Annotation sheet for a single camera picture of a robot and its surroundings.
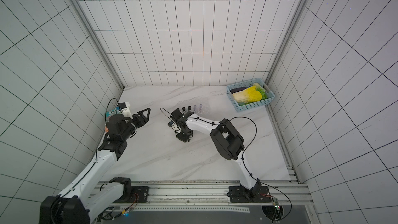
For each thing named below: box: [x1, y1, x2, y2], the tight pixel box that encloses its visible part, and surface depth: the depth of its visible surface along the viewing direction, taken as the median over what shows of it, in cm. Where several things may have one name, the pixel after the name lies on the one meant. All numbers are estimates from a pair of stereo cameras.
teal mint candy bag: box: [105, 106, 120, 123], surface depth 103 cm
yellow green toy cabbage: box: [232, 82, 267, 106], surface depth 107 cm
